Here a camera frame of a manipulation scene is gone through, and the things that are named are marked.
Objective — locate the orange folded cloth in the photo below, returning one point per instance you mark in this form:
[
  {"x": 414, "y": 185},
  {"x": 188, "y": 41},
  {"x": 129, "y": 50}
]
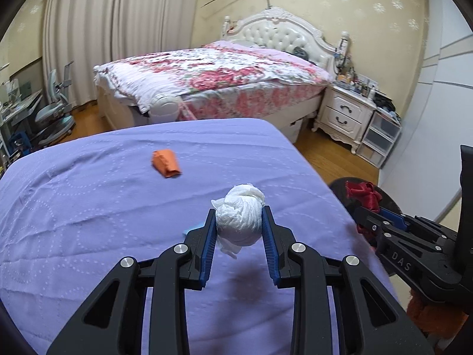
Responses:
[{"x": 166, "y": 162}]

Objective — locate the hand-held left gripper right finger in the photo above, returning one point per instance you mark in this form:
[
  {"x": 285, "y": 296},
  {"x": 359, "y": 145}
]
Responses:
[{"x": 269, "y": 251}]

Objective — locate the trash bin with black liner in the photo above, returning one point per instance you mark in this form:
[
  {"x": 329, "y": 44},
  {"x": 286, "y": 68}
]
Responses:
[{"x": 338, "y": 192}]

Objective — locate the grey desk chair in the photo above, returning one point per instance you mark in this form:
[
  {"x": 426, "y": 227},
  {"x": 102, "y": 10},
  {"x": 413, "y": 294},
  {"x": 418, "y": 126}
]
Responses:
[{"x": 51, "y": 112}]

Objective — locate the floral bedspread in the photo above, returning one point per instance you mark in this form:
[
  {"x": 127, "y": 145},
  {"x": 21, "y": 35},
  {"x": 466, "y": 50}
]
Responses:
[{"x": 207, "y": 70}]

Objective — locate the cluster of small bottles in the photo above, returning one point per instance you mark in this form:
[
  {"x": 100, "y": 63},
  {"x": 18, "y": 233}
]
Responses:
[{"x": 354, "y": 85}]

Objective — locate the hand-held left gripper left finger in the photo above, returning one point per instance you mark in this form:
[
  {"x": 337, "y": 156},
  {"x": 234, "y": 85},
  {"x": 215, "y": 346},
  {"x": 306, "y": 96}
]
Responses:
[{"x": 208, "y": 247}]

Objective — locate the plastic drawer unit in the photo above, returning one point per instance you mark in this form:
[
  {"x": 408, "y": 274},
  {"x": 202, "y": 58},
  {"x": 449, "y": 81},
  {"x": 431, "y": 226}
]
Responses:
[{"x": 380, "y": 137}]

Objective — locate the dark cloth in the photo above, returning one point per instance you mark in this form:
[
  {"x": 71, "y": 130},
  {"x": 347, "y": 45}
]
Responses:
[{"x": 300, "y": 52}]

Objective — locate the white tufted bed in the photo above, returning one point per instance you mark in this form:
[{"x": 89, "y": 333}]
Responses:
[{"x": 281, "y": 29}]

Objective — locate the white sock ball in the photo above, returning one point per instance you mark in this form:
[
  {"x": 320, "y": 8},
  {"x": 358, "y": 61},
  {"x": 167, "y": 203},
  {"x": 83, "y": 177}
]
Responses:
[{"x": 238, "y": 218}]

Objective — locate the white nightstand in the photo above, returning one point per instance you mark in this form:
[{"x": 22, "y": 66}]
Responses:
[{"x": 343, "y": 111}]

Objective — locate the purple quilted table cover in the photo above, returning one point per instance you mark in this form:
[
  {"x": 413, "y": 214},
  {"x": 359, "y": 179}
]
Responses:
[{"x": 92, "y": 210}]

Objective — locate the cream curtain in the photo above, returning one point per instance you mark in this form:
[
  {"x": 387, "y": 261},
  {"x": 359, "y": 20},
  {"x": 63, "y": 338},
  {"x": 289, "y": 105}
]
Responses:
[{"x": 111, "y": 26}]

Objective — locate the white wardrobe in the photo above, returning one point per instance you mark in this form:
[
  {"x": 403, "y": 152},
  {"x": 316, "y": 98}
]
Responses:
[{"x": 443, "y": 100}]

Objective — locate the red cloth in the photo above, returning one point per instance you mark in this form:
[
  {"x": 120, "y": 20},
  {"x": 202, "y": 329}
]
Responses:
[{"x": 364, "y": 194}]

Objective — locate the blue plastic crate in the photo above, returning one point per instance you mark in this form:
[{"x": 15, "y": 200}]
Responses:
[{"x": 20, "y": 142}]

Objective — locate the grey study desk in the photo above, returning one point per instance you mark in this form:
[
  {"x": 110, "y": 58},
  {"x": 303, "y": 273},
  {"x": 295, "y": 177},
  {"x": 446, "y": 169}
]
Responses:
[{"x": 22, "y": 103}]

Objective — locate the black bag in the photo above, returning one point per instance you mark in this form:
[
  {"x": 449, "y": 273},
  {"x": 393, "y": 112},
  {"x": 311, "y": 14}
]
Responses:
[{"x": 384, "y": 103}]

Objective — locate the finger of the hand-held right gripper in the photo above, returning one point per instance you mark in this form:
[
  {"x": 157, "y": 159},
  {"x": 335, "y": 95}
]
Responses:
[
  {"x": 371, "y": 223},
  {"x": 393, "y": 217}
]

